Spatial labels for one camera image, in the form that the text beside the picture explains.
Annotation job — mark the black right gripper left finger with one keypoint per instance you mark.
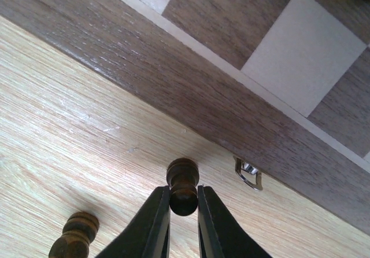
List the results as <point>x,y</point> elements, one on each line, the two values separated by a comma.
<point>148,233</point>

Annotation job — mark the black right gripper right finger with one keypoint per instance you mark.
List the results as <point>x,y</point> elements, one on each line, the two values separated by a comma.
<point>220,235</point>

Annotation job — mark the dark chess piece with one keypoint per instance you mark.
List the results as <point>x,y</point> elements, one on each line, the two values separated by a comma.
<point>182,176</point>
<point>78,233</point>

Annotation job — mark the wooden chess board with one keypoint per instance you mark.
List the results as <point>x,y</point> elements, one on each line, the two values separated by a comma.
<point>283,84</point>

